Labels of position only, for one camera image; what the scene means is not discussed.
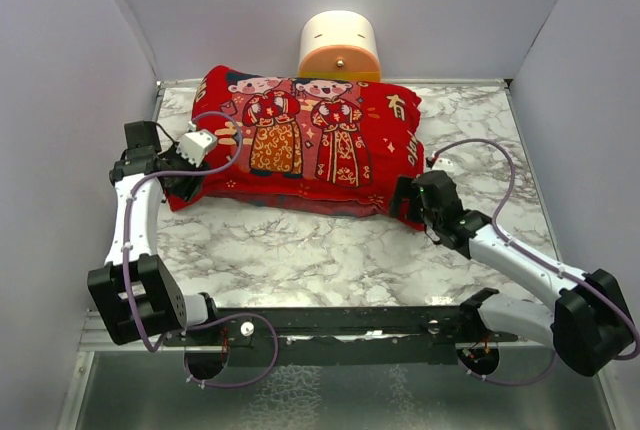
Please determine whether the red printed pillowcase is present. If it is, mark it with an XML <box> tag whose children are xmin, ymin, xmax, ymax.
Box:
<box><xmin>191</xmin><ymin>66</ymin><xmax>424</xmax><ymax>218</ymax></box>

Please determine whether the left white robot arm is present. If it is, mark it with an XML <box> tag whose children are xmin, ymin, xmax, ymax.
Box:
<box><xmin>87</xmin><ymin>121</ymin><xmax>221</xmax><ymax>345</ymax></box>

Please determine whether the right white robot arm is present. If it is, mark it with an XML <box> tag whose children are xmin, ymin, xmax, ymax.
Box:
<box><xmin>389</xmin><ymin>170</ymin><xmax>639</xmax><ymax>377</ymax></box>

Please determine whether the white cylindrical drawer cabinet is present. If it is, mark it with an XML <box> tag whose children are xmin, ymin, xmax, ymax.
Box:
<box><xmin>298</xmin><ymin>10</ymin><xmax>381</xmax><ymax>82</ymax></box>

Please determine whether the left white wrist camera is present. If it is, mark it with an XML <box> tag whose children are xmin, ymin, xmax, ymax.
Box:
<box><xmin>176</xmin><ymin>122</ymin><xmax>218</xmax><ymax>167</ymax></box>

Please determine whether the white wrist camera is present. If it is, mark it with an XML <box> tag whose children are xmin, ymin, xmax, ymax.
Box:
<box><xmin>426</xmin><ymin>153</ymin><xmax>455</xmax><ymax>170</ymax></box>
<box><xmin>176</xmin><ymin>122</ymin><xmax>218</xmax><ymax>167</ymax></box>

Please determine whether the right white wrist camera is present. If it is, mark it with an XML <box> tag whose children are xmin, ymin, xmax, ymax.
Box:
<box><xmin>426</xmin><ymin>153</ymin><xmax>455</xmax><ymax>170</ymax></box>

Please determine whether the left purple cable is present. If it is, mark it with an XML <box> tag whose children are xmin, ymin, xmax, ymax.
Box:
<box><xmin>121</xmin><ymin>110</ymin><xmax>280</xmax><ymax>390</ymax></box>

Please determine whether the purple cable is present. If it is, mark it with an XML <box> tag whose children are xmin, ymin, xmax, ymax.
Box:
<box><xmin>121</xmin><ymin>110</ymin><xmax>280</xmax><ymax>390</ymax></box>
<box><xmin>430</xmin><ymin>137</ymin><xmax>640</xmax><ymax>385</ymax></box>

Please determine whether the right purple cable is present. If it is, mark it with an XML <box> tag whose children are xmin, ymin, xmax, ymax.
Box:
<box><xmin>430</xmin><ymin>137</ymin><xmax>640</xmax><ymax>385</ymax></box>

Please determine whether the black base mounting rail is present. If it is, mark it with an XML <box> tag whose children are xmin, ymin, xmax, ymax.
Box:
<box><xmin>167</xmin><ymin>304</ymin><xmax>516</xmax><ymax>367</ymax></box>

